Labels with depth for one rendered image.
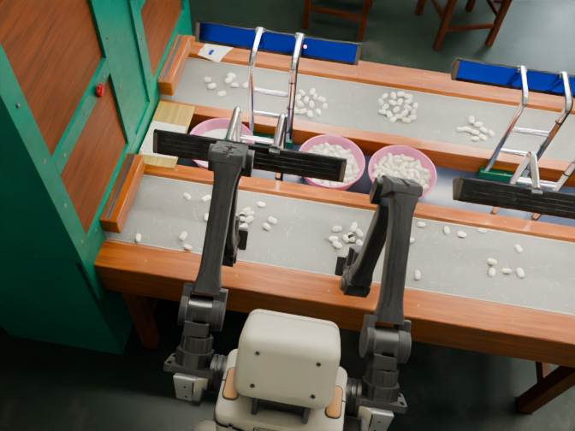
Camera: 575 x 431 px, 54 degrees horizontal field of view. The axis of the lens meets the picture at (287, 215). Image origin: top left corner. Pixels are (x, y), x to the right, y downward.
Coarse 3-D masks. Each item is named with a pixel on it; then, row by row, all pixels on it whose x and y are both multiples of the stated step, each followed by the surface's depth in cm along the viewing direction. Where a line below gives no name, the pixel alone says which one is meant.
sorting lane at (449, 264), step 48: (144, 192) 211; (192, 192) 212; (240, 192) 213; (144, 240) 199; (192, 240) 201; (288, 240) 203; (432, 240) 206; (480, 240) 207; (528, 240) 209; (432, 288) 195; (480, 288) 196; (528, 288) 197
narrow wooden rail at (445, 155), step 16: (208, 112) 232; (224, 112) 233; (256, 128) 233; (272, 128) 231; (304, 128) 230; (320, 128) 231; (336, 128) 231; (352, 128) 232; (368, 144) 230; (384, 144) 229; (400, 144) 228; (416, 144) 229; (432, 144) 229; (448, 144) 230; (432, 160) 232; (448, 160) 231; (464, 160) 229; (480, 160) 228; (496, 160) 227; (512, 160) 227; (544, 160) 228; (544, 176) 230
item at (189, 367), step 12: (180, 348) 129; (192, 348) 127; (204, 348) 128; (168, 360) 129; (180, 360) 128; (192, 360) 127; (204, 360) 128; (180, 372) 127; (192, 372) 126; (204, 372) 126
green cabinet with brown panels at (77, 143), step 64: (0, 0) 118; (64, 0) 145; (128, 0) 185; (0, 64) 119; (64, 64) 150; (128, 64) 196; (0, 128) 131; (64, 128) 156; (128, 128) 204; (0, 192) 154; (64, 192) 160; (64, 256) 180
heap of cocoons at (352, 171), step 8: (320, 144) 229; (328, 144) 229; (312, 152) 229; (320, 152) 227; (328, 152) 227; (336, 152) 229; (344, 152) 228; (352, 160) 225; (352, 168) 225; (352, 176) 220; (328, 184) 218; (336, 184) 218; (344, 184) 219
